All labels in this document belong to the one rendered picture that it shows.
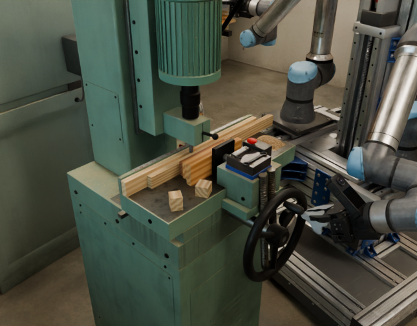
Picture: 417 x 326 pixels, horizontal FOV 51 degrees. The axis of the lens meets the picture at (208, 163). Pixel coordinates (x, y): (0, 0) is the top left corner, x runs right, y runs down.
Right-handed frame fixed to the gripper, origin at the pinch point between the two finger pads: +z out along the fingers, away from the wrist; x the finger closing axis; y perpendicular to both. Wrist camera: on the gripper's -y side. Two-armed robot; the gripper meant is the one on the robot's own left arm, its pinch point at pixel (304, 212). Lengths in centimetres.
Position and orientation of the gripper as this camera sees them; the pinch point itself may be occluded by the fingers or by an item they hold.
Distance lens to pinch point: 119.7
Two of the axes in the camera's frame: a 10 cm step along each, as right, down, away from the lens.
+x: 6.8, -3.8, 6.2
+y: 3.8, 9.1, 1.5
